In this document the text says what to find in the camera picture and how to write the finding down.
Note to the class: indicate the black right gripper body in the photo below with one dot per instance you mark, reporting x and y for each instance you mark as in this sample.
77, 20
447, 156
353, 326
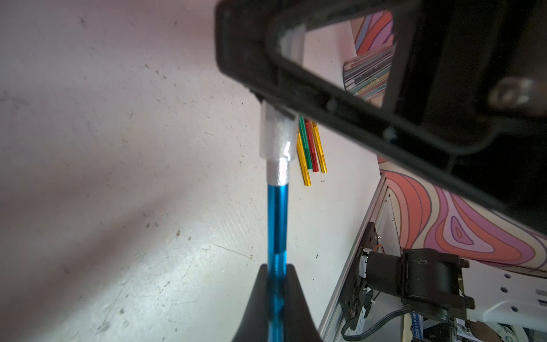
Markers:
466, 101

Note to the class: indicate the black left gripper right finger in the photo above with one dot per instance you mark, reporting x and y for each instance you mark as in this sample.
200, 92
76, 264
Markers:
298, 322

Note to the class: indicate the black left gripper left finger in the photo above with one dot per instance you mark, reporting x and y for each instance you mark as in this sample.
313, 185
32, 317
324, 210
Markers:
254, 326

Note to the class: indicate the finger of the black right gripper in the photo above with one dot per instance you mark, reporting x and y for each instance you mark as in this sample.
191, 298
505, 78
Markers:
247, 35

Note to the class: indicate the blue carving knife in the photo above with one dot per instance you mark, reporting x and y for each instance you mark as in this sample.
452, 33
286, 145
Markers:
277, 177

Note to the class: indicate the green carving knife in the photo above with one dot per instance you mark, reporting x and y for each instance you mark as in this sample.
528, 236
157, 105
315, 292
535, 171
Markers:
305, 142

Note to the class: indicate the dark red carving knife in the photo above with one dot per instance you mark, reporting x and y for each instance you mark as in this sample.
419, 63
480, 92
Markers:
312, 148

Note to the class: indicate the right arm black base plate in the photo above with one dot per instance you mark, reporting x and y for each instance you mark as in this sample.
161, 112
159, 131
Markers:
350, 298

